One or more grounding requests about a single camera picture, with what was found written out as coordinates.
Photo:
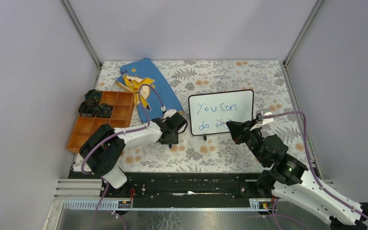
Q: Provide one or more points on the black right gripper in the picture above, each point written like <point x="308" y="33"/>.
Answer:
<point x="236" y="128"/>

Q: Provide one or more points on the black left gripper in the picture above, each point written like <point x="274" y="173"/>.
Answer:
<point x="174" y="141"/>

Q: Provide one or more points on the white whiteboard black frame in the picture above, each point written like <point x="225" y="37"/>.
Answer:
<point x="205" y="109"/>

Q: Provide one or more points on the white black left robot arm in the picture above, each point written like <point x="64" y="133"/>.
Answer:
<point x="104" y="147"/>

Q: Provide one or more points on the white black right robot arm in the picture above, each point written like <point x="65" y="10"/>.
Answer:
<point x="289" y="179"/>

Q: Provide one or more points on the blue Pikachu cloth bag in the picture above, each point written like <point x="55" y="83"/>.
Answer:
<point x="151" y="89"/>

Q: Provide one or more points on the orange wooden compartment tray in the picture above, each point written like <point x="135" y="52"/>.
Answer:
<point x="122" y="104"/>

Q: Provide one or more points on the dark patterned cloth roll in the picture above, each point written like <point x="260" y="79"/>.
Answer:
<point x="87" y="108"/>
<point x="104" y="110"/>
<point x="93" y="95"/>

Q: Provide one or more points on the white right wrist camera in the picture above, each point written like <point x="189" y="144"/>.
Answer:
<point x="261" y="119"/>

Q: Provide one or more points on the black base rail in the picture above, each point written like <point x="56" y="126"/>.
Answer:
<point x="226" y="184"/>

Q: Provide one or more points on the aluminium frame post left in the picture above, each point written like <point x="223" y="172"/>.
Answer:
<point x="81" y="33"/>

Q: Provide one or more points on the aluminium frame post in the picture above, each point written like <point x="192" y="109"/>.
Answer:
<point x="308" y="22"/>
<point x="81" y="33"/>

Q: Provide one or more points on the aluminium frame post right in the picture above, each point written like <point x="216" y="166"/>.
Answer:
<point x="308" y="22"/>

